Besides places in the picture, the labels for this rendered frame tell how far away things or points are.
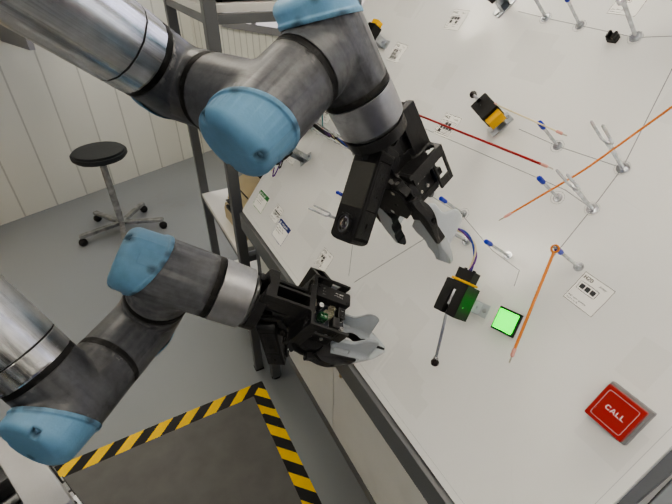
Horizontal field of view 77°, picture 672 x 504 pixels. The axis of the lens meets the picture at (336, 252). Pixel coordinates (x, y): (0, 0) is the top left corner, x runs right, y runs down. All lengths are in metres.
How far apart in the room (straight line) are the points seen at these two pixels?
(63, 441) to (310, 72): 0.40
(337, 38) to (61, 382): 0.41
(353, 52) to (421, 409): 0.61
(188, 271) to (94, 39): 0.23
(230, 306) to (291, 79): 0.25
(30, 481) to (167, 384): 1.53
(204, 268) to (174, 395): 1.60
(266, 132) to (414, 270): 0.57
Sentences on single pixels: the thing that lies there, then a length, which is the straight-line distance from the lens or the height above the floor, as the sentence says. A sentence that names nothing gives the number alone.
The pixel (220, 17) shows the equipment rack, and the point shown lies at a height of 1.43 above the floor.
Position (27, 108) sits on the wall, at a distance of 3.58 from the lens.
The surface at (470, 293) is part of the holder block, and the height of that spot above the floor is 1.14.
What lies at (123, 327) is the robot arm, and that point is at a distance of 0.54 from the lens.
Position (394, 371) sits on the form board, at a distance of 0.86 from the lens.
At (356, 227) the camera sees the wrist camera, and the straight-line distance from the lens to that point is 0.48.
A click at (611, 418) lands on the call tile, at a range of 0.67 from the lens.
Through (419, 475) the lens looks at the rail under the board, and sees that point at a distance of 0.84.
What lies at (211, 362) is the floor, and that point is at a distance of 2.13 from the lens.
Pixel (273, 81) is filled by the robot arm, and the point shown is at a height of 1.50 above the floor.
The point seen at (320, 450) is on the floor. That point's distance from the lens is 1.81.
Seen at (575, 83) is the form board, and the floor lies 1.40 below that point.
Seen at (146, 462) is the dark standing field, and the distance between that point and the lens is 1.92.
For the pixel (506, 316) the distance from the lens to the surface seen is 0.75.
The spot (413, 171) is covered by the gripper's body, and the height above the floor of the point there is 1.38.
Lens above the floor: 1.58
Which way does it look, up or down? 36 degrees down
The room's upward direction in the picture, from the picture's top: 1 degrees clockwise
